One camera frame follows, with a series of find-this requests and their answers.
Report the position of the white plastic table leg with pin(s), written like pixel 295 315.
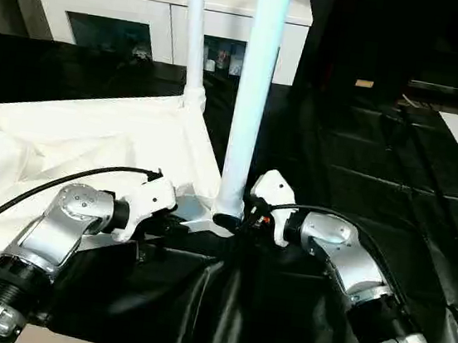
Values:
pixel 257 79
pixel 196 29

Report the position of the white plastic table top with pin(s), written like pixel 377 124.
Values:
pixel 49 137

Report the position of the black mat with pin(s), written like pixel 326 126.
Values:
pixel 340 151

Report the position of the white plastic bottle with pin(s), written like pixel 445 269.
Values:
pixel 235 67

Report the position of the red and white bottle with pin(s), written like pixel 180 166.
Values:
pixel 209 64

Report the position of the small yellow label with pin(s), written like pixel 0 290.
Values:
pixel 364 83

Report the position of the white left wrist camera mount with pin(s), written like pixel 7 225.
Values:
pixel 150 199

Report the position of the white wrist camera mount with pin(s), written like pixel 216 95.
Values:
pixel 150 199
pixel 273 185

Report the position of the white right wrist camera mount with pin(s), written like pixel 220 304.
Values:
pixel 273 185

